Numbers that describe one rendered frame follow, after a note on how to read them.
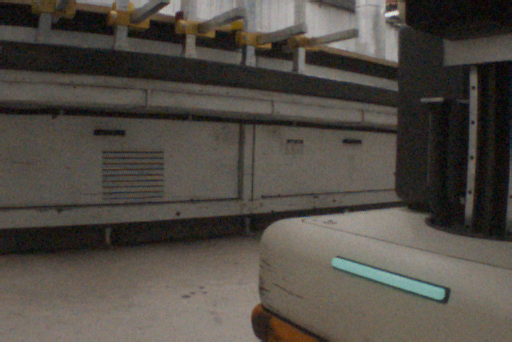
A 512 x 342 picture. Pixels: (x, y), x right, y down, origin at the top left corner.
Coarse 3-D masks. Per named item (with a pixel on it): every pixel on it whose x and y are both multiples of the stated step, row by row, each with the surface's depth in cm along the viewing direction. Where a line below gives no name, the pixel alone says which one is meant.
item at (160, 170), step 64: (256, 64) 193; (320, 64) 214; (0, 128) 138; (64, 128) 151; (128, 128) 165; (192, 128) 181; (256, 128) 195; (320, 128) 221; (384, 128) 244; (0, 192) 139; (64, 192) 153; (128, 192) 167; (192, 192) 183; (256, 192) 197; (320, 192) 224; (384, 192) 247
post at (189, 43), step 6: (186, 0) 150; (192, 0) 150; (186, 6) 150; (192, 6) 150; (186, 12) 150; (192, 12) 150; (186, 18) 150; (192, 18) 150; (186, 36) 150; (192, 36) 151; (186, 42) 150; (192, 42) 151; (186, 48) 150; (192, 48) 151
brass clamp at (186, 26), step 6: (180, 24) 148; (186, 24) 148; (192, 24) 150; (198, 24) 151; (180, 30) 148; (186, 30) 149; (192, 30) 150; (198, 30) 151; (198, 36) 154; (204, 36) 154; (210, 36) 154
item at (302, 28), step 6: (300, 24) 145; (306, 24) 145; (282, 30) 153; (288, 30) 150; (294, 30) 147; (300, 30) 145; (306, 30) 146; (258, 36) 165; (264, 36) 162; (270, 36) 159; (276, 36) 156; (282, 36) 153; (288, 36) 152; (294, 36) 152; (258, 42) 165; (264, 42) 163; (270, 42) 163; (234, 48) 179; (240, 48) 176
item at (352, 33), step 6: (348, 30) 161; (354, 30) 159; (318, 36) 174; (324, 36) 171; (330, 36) 169; (336, 36) 166; (342, 36) 163; (348, 36) 161; (354, 36) 159; (312, 42) 177; (318, 42) 174; (324, 42) 172; (330, 42) 171; (282, 48) 193; (288, 48) 190
